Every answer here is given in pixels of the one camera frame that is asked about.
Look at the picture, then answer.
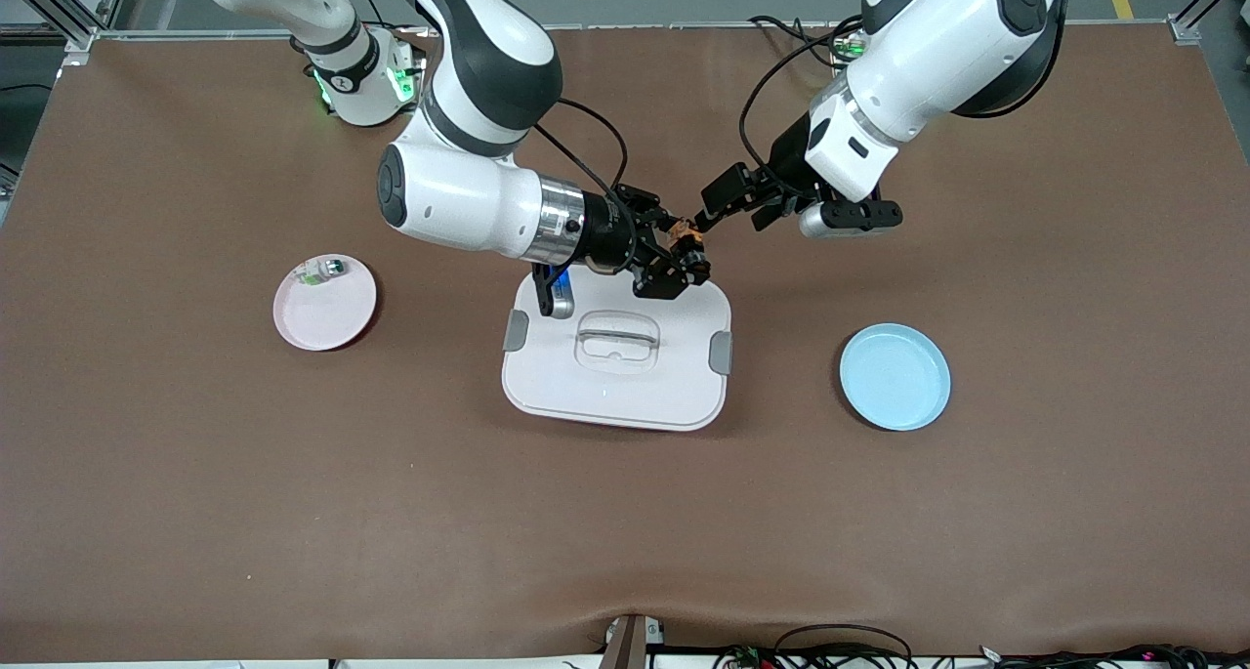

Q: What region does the green push-button switch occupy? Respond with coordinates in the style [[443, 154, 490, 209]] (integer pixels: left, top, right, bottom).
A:
[[295, 257, 349, 288]]

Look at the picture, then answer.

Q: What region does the metal table edge bracket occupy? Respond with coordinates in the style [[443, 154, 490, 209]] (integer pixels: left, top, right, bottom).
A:
[[601, 613, 667, 669]]

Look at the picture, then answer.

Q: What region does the white lidded storage box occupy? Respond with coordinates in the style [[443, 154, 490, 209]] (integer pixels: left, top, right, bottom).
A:
[[501, 263, 733, 433]]

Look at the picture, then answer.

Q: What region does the black cable bundle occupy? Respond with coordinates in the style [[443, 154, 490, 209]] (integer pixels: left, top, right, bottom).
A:
[[713, 624, 1250, 669]]

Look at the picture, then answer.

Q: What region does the orange push-button switch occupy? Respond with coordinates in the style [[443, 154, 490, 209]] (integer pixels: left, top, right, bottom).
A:
[[667, 217, 707, 261]]

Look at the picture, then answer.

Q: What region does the black base power cable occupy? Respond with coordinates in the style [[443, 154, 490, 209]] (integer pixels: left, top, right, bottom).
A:
[[748, 11, 837, 49]]

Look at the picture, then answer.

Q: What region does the clear box lid handle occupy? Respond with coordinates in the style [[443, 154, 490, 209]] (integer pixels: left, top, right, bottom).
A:
[[571, 310, 662, 372]]

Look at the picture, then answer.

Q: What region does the pink round plate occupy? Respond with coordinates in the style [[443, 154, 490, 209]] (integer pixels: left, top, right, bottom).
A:
[[272, 254, 378, 353]]

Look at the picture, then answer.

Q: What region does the light blue round plate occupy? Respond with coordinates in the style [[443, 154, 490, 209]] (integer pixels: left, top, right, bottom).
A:
[[839, 322, 952, 433]]

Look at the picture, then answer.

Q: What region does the aluminium frame profile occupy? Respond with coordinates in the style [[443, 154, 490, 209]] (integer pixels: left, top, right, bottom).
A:
[[0, 0, 134, 66], [1167, 0, 1250, 45]]

